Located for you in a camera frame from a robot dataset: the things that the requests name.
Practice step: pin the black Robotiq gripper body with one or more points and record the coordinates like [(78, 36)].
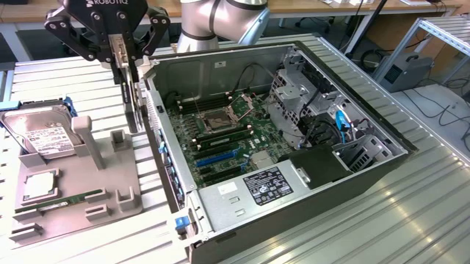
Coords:
[(105, 16)]

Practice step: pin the black Nvidia graphics card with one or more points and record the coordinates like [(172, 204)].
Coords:
[(132, 110)]

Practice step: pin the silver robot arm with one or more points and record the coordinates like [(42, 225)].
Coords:
[(205, 16)]

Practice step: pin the wooden desk with cardboard box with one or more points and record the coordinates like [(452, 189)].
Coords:
[(21, 16)]

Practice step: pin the hard drive with blue caddy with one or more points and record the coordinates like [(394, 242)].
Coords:
[(69, 105)]

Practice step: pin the black case release latch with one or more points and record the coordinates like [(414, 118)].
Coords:
[(160, 109)]

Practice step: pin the thin locking lever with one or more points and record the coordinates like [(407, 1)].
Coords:
[(196, 107)]

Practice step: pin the silver hard disk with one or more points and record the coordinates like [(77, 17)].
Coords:
[(44, 129)]

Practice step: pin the CPU socket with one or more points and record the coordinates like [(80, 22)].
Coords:
[(216, 119)]

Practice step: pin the metal socket cover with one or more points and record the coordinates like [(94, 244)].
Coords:
[(235, 114)]

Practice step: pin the small black chair base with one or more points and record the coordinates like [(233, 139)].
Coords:
[(304, 20)]

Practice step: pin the silver drive cage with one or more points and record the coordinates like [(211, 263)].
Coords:
[(289, 90)]

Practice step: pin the long wooden desk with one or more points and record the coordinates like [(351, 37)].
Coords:
[(311, 9)]

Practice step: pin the dark RAM stick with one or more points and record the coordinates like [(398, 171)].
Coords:
[(223, 140)]

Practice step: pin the green motherboard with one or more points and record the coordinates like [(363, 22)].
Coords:
[(256, 137)]

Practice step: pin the blue expansion slot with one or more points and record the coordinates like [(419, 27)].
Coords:
[(216, 160)]

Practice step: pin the grey plastic parts rack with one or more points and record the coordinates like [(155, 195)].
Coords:
[(73, 178)]

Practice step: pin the silver chipset heatsink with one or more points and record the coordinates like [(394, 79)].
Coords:
[(260, 159)]

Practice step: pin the silver CPU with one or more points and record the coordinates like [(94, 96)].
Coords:
[(40, 185)]

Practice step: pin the green RAM stick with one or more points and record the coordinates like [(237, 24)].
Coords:
[(54, 204)]

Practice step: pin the black plastic shroud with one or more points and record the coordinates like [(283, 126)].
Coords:
[(319, 165)]

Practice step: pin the grey power supply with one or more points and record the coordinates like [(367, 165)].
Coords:
[(227, 209)]

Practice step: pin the blue case latch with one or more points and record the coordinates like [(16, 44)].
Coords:
[(181, 222)]

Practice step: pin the silver disk bay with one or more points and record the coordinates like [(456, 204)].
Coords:
[(363, 156)]

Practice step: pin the open black PC case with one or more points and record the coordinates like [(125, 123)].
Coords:
[(329, 203)]

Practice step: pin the aluminium slat frame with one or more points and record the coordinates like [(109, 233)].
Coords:
[(440, 27)]

